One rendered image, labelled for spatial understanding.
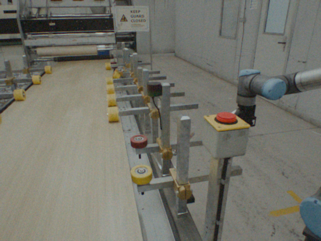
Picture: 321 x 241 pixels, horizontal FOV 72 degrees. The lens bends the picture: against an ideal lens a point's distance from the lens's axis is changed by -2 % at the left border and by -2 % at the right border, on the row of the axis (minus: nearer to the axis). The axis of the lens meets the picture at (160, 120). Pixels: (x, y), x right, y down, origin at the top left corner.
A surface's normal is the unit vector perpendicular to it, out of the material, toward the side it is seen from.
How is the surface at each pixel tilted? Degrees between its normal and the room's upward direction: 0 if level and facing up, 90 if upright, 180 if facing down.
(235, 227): 0
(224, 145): 90
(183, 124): 90
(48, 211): 0
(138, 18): 90
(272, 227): 0
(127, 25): 90
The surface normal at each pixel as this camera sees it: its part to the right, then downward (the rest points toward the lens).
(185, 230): -0.01, -0.91
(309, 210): -0.93, 0.23
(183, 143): 0.22, 0.39
